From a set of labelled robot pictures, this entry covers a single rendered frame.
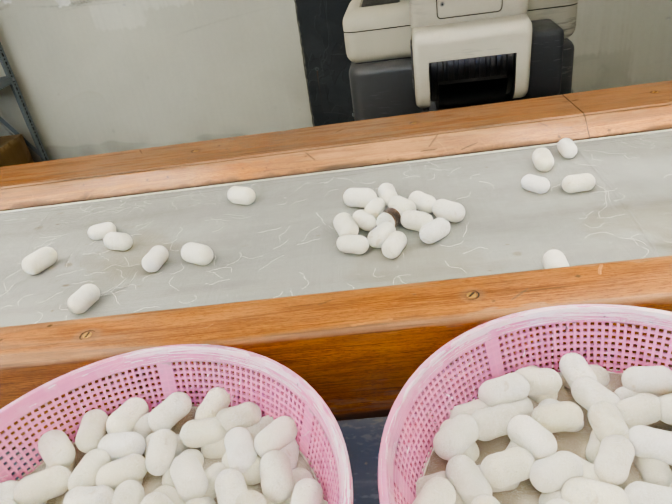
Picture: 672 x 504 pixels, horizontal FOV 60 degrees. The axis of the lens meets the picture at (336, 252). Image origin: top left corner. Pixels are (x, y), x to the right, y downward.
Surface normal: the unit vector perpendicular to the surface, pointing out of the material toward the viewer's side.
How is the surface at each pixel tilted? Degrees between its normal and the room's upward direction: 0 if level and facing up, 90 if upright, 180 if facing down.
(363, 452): 0
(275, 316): 0
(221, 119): 89
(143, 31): 90
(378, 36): 90
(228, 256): 0
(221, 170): 45
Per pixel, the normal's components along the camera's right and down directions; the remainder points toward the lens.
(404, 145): -0.10, -0.24
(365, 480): -0.14, -0.85
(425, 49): -0.07, 0.63
